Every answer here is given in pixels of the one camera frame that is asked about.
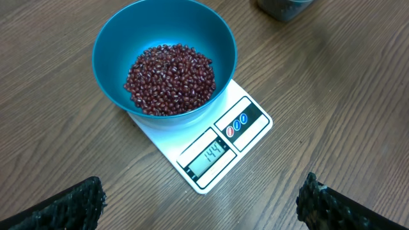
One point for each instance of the clear plastic bean container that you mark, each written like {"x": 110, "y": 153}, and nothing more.
{"x": 284, "y": 10}

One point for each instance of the white digital kitchen scale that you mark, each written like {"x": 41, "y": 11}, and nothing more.
{"x": 204, "y": 148}

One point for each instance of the teal blue bowl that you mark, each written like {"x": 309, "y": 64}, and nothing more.
{"x": 149, "y": 23}

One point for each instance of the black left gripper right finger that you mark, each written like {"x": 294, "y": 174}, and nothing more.
{"x": 321, "y": 207}

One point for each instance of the red beans in bowl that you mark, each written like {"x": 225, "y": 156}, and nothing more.
{"x": 170, "y": 80}

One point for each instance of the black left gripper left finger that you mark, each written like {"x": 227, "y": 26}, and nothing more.
{"x": 78, "y": 207}

